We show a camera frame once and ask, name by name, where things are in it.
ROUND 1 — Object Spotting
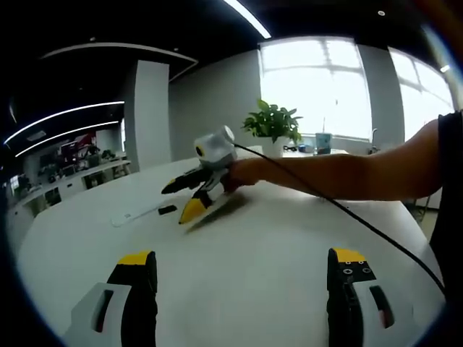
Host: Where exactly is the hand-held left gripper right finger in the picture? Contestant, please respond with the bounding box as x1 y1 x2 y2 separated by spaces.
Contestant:
326 247 415 347

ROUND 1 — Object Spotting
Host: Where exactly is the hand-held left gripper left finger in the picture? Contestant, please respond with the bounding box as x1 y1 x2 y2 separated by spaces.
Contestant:
63 249 159 347

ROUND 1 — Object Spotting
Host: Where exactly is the person's right hand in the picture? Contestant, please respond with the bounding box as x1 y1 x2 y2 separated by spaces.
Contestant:
224 158 263 194

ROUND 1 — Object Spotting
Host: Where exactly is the white power strip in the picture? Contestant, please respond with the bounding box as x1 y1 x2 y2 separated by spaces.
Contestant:
111 197 169 228

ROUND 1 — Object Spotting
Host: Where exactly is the green potted plant white pot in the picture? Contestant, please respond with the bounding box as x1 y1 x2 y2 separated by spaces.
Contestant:
241 98 304 159

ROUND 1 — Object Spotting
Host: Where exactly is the long white office desk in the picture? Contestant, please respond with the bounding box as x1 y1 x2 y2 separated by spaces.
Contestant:
7 158 132 218

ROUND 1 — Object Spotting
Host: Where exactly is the teal cup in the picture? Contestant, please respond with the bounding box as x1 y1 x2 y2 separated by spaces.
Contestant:
315 132 332 155

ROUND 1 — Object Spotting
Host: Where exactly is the person's black shirt torso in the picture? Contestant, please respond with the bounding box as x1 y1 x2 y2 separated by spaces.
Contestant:
428 110 463 261

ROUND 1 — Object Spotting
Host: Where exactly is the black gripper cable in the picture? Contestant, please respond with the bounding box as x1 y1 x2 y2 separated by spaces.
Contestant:
233 142 446 292

